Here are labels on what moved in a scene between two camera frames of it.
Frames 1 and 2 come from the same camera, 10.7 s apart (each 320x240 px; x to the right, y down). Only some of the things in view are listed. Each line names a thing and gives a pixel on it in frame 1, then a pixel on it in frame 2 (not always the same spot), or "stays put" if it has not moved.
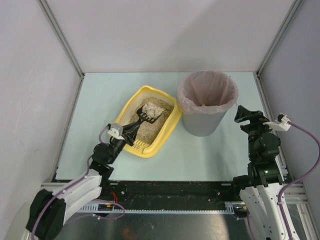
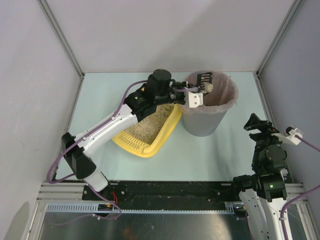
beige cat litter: x=147 y=131 stays put
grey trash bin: x=203 y=124 stays put
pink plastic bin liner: x=207 y=92 stays put
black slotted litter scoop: x=144 y=117 → x=203 y=78
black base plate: x=170 y=192 stays put
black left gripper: x=126 y=135 → x=191 y=85
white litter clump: x=151 y=110 → x=208 y=88
